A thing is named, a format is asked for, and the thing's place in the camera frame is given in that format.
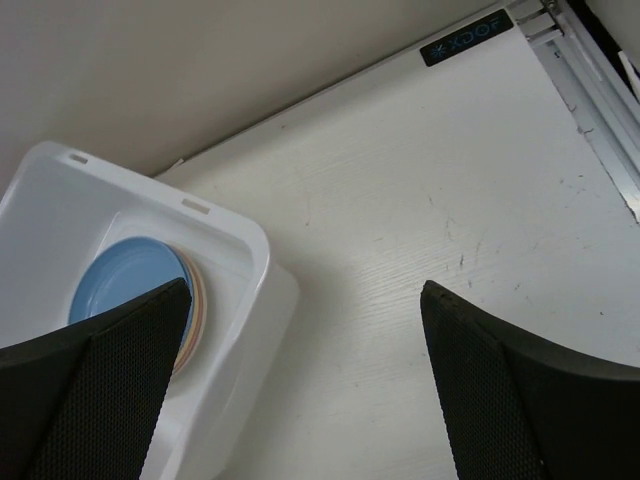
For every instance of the pink plate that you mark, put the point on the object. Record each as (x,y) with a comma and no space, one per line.
(202,325)

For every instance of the aluminium frame rail right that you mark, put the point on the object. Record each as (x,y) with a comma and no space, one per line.
(604,108)

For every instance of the blue plate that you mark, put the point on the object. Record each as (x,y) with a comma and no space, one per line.
(192,310)
(122,272)

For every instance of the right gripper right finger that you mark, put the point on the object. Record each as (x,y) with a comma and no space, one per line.
(518,406)

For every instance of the white table board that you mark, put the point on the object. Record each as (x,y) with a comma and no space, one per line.
(473,174)

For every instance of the white plastic bin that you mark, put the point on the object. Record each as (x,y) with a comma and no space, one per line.
(63,207)

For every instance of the black logo sticker right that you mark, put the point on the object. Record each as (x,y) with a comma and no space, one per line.
(467,37)

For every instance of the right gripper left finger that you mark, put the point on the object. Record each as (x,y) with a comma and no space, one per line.
(82,402)

